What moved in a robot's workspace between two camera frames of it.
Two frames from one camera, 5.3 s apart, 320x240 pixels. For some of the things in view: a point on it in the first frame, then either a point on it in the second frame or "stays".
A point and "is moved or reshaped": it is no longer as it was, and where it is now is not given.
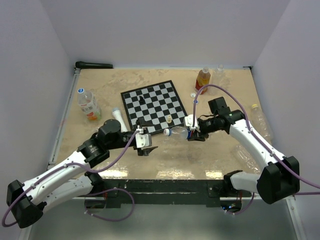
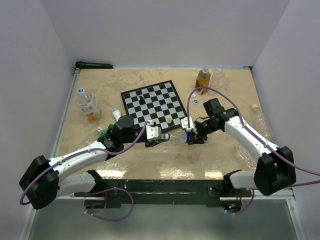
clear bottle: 219,76 stays
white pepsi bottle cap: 166,132 is moved or reshaped
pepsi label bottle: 179,131 is moved or reshaped
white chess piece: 169,120 stays
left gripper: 145,151 to 152,143
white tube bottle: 117,115 stays
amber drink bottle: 203,78 stays
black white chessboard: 158,105 stays
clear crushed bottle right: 247,159 stays
